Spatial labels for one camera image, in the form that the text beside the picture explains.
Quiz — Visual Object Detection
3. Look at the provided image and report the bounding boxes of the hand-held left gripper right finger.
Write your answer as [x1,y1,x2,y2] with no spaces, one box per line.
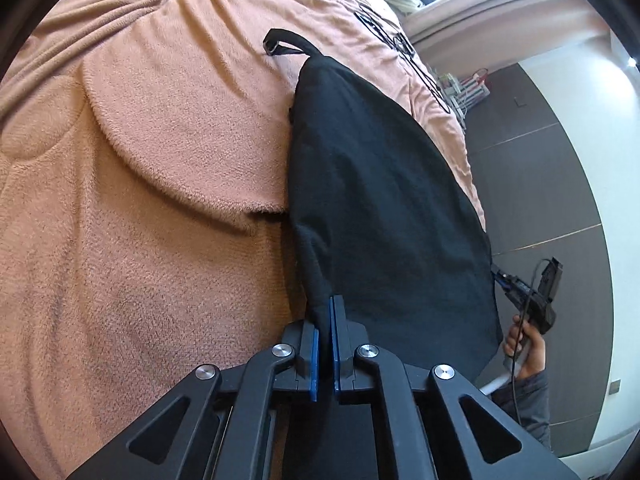
[327,295,583,480]

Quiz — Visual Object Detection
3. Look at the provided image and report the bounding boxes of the black pants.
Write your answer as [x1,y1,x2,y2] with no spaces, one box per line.
[264,29,503,411]

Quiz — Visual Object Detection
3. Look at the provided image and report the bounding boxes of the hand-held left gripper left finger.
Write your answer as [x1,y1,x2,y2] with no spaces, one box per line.
[65,320,321,480]

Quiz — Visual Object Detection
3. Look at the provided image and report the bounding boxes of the orange fleece blanket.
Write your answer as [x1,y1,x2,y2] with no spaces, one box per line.
[0,0,488,480]

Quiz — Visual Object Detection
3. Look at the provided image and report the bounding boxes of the red and white rack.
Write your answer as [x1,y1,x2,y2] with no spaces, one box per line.
[435,67,493,116]

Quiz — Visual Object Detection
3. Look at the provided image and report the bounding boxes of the person's right forearm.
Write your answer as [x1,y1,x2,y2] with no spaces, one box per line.
[490,366,554,450]

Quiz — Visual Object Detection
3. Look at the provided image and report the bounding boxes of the person's right hand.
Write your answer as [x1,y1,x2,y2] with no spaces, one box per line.
[502,315,547,379]

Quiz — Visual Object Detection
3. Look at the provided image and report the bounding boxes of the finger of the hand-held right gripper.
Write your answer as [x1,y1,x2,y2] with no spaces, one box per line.
[491,266,522,305]

